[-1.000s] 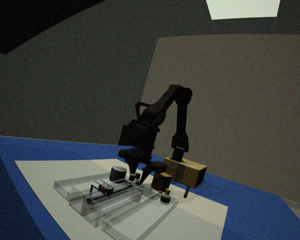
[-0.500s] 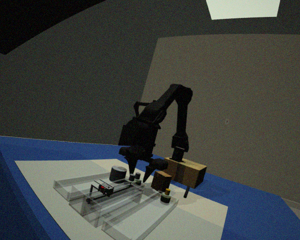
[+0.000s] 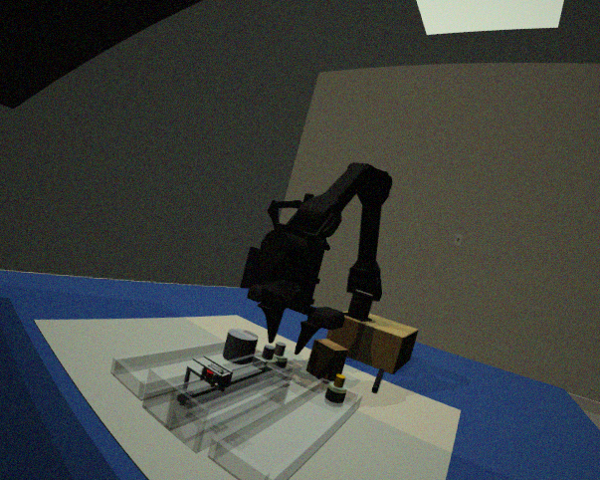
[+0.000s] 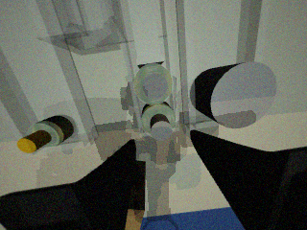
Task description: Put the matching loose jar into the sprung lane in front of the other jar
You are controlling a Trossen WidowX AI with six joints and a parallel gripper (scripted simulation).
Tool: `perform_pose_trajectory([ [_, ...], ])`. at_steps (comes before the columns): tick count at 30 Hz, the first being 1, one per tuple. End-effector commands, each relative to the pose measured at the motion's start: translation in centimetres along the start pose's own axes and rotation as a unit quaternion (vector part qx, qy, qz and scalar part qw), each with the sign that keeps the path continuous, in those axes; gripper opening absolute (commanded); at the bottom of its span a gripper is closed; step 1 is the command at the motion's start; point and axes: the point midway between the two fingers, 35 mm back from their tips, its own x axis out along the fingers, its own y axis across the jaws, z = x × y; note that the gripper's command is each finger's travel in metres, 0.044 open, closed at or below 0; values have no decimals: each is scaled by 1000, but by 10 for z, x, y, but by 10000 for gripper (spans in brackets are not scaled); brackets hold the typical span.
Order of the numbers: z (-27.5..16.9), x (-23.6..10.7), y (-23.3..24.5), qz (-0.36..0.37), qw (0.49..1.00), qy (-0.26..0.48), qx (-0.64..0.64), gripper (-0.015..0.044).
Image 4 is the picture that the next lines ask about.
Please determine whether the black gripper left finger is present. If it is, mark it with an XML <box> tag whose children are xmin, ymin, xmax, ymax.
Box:
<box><xmin>0</xmin><ymin>139</ymin><xmax>136</xmax><ymax>230</ymax></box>

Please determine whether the brown cube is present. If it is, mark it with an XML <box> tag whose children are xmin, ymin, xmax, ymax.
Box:
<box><xmin>125</xmin><ymin>160</ymin><xmax>146</xmax><ymax>230</ymax></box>

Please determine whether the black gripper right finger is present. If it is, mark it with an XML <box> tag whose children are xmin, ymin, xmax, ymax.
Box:
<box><xmin>190</xmin><ymin>130</ymin><xmax>307</xmax><ymax>230</ymax></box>

